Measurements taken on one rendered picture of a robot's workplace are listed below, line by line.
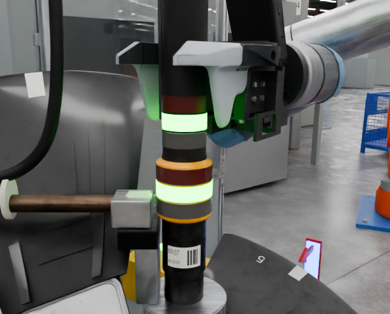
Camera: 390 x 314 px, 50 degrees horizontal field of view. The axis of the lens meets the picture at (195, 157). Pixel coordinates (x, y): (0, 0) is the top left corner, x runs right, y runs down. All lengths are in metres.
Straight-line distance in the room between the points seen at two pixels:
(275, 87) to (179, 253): 0.16
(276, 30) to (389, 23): 0.26
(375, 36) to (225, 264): 0.36
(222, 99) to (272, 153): 4.70
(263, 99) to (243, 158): 4.29
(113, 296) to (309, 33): 0.45
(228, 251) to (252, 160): 4.19
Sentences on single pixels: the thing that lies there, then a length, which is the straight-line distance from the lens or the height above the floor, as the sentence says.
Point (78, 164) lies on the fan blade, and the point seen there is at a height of 1.37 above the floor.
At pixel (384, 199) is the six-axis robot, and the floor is 0.21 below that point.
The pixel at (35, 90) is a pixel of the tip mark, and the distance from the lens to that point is 0.45.
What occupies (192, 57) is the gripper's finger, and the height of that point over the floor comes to 1.46.
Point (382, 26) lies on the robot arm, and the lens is 0.63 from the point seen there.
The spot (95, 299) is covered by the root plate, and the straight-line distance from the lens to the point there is 0.36.
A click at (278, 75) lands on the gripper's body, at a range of 0.38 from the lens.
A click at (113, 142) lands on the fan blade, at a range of 0.41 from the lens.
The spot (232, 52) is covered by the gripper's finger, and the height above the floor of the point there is 1.46.
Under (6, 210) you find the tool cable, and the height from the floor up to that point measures 1.35.
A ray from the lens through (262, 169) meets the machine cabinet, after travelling 4.92.
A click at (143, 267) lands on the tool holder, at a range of 0.34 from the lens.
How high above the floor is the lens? 1.46
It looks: 13 degrees down
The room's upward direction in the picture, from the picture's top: straight up
